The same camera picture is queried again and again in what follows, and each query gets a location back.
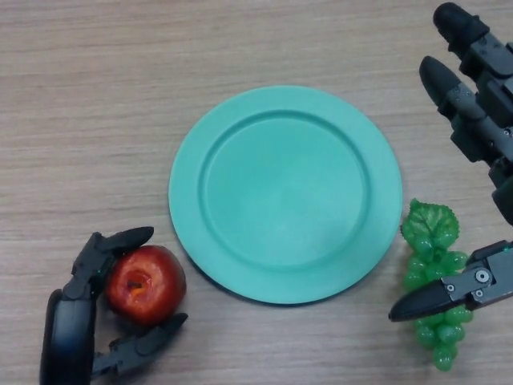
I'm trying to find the red apple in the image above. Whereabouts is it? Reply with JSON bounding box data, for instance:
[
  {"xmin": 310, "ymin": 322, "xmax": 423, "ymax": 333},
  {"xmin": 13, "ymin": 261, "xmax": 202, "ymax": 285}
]
[{"xmin": 104, "ymin": 245, "xmax": 188, "ymax": 326}]

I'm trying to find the green plastic grape bunch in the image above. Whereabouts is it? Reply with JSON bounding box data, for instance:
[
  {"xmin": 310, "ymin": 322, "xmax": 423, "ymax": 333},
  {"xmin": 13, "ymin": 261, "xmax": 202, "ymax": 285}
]
[{"xmin": 400, "ymin": 197, "xmax": 474, "ymax": 372}]

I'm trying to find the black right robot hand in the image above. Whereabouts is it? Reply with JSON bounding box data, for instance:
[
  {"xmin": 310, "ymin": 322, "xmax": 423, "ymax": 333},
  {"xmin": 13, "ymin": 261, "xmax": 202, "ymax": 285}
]
[{"xmin": 388, "ymin": 2, "xmax": 513, "ymax": 324}]

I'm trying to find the green round plate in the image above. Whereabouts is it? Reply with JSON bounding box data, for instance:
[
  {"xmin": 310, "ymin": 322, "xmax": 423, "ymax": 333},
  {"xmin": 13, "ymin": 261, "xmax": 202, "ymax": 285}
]
[{"xmin": 168, "ymin": 83, "xmax": 403, "ymax": 308}]

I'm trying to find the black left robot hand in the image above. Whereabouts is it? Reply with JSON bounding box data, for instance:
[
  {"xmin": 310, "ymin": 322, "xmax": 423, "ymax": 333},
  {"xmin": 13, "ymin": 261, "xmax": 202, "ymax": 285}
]
[{"xmin": 38, "ymin": 226, "xmax": 189, "ymax": 385}]

